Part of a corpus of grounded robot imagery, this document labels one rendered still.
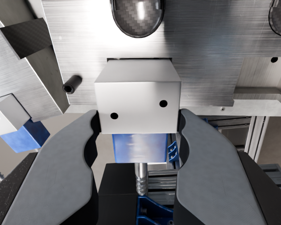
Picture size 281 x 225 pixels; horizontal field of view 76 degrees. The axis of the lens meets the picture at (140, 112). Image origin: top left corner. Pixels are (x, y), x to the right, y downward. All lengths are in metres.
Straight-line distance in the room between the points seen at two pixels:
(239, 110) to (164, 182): 0.31
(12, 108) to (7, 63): 0.05
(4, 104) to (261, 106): 0.33
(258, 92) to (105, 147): 1.37
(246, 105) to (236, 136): 0.88
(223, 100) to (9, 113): 0.23
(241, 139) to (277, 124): 0.39
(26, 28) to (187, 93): 0.18
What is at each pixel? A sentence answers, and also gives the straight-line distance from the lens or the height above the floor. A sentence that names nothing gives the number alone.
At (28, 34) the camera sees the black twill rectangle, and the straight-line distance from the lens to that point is 0.24.
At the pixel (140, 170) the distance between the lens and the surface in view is 0.17.
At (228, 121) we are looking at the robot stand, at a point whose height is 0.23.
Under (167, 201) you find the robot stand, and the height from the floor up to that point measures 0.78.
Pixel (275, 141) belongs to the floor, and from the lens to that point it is 1.65.
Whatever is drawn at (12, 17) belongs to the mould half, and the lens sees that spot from 0.24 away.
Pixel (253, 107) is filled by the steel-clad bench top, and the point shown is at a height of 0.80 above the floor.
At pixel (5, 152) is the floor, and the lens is 1.98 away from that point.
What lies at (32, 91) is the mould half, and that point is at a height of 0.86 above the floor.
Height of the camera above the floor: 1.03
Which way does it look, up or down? 56 degrees down
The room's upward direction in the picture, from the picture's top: 174 degrees counter-clockwise
